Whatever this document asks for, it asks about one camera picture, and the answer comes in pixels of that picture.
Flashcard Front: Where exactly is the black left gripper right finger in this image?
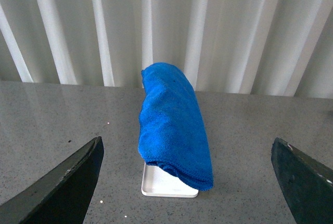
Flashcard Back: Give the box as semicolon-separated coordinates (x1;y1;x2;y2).
271;138;332;223

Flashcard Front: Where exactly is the white towel rack stand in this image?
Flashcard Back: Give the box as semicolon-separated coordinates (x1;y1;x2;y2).
141;163;199;198

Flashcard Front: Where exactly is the white pleated curtain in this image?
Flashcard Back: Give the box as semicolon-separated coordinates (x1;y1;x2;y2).
1;0;332;98

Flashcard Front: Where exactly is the blue microfiber cloth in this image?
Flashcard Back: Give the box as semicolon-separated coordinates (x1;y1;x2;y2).
138;62;214;191

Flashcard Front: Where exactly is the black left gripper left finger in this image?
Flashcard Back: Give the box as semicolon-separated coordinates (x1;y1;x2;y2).
1;137;104;223

